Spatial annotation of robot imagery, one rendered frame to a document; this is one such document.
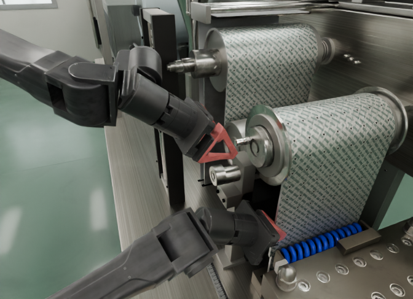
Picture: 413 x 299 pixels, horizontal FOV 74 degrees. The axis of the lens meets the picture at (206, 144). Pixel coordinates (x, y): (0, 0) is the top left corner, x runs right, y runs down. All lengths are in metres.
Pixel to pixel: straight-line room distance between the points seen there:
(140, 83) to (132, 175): 0.68
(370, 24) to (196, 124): 0.49
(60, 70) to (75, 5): 5.48
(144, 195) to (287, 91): 0.54
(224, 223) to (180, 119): 0.18
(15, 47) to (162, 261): 0.34
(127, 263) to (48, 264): 1.71
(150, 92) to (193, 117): 0.08
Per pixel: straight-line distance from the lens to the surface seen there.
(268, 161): 0.48
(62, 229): 2.24
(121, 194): 0.95
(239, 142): 0.49
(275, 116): 0.46
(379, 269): 0.67
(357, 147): 0.56
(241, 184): 0.55
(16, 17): 6.00
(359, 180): 0.63
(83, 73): 0.38
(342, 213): 0.68
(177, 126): 0.40
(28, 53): 0.45
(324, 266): 0.63
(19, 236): 2.33
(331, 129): 0.51
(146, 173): 1.02
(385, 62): 0.73
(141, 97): 0.37
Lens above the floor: 1.51
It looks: 32 degrees down
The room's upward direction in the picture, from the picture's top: straight up
